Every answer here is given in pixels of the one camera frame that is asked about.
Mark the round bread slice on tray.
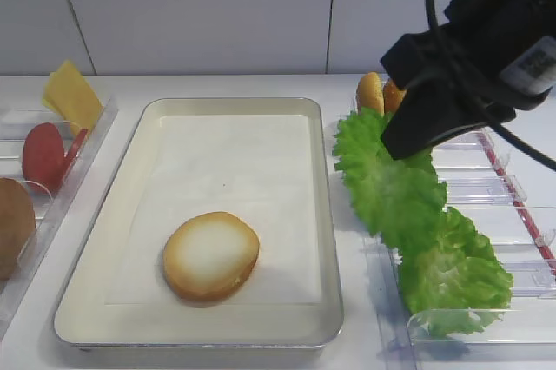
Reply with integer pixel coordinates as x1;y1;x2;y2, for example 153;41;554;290
162;211;260;302

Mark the green lettuce leaf rear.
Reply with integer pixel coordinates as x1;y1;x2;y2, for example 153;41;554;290
398;207;513;339

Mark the red tomato slice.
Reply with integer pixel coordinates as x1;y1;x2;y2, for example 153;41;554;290
22;122;64;193

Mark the metal serving tray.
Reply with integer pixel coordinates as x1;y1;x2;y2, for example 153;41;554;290
53;98;343;349

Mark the white tray liner paper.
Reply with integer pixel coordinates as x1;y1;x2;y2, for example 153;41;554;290
107;115;321;304

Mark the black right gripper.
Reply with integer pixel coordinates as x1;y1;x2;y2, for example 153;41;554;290
381;0;555;160

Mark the red rail strip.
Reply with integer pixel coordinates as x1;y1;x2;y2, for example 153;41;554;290
477;130;555;274

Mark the clear acrylic right food rack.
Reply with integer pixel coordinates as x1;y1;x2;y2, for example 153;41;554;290
336;96;556;370

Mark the green lettuce leaf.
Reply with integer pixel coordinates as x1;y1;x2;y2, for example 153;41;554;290
333;109;447;254
398;207;513;339

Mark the bread slice in rack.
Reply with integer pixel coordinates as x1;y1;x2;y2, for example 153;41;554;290
355;72;384;116
382;79;407;113

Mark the yellow cheese slice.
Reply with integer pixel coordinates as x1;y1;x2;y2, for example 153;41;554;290
42;60;103;136

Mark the clear acrylic left food rack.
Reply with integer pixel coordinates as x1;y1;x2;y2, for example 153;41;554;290
1;96;118;334

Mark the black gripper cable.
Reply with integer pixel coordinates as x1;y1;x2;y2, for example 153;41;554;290
421;0;556;171

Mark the clear acrylic food rack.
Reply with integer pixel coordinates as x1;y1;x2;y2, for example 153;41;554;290
1;96;118;334
336;96;556;370

